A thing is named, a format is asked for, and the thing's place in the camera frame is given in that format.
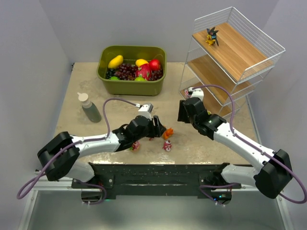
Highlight orange fox toy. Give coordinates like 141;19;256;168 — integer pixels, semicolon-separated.
163;128;174;140

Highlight pink red bear toy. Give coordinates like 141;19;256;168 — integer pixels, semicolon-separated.
163;140;172;151

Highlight pink toy blue trim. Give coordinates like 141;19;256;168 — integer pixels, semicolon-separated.
184;89;190;99

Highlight black cat toy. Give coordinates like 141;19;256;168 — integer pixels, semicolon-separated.
205;27;219;46

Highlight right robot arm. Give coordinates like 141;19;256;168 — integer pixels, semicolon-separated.
178;97;292;199

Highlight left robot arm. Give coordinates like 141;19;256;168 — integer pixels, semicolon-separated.
37;115;166;182

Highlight pink bear strawberry toy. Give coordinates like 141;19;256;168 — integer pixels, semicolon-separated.
130;141;140;152

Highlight green pear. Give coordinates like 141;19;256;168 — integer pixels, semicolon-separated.
135;77;147;81

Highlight grey bottle beige cap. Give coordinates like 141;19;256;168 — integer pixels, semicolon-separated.
77;92;102;123

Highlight pink dragon fruit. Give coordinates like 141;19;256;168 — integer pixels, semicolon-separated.
135;64;152;81

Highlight purple grape bunch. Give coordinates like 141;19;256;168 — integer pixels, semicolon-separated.
115;63;164;81

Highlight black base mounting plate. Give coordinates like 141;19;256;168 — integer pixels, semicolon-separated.
71;163;228;201

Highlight red apple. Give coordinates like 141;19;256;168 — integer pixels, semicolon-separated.
149;59;161;71

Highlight dark blue grape bunch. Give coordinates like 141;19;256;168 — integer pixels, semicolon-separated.
106;68;116;79

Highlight yellow lemon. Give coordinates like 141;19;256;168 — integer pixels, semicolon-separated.
135;59;148;67

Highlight yellow mango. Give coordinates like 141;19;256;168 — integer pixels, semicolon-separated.
108;55;124;69

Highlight olive green plastic bin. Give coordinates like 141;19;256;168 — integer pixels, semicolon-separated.
97;45;166;96

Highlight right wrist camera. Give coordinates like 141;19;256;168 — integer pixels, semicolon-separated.
188;87;204;101

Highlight white wire wooden shelf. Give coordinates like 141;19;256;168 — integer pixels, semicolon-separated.
178;6;286;120

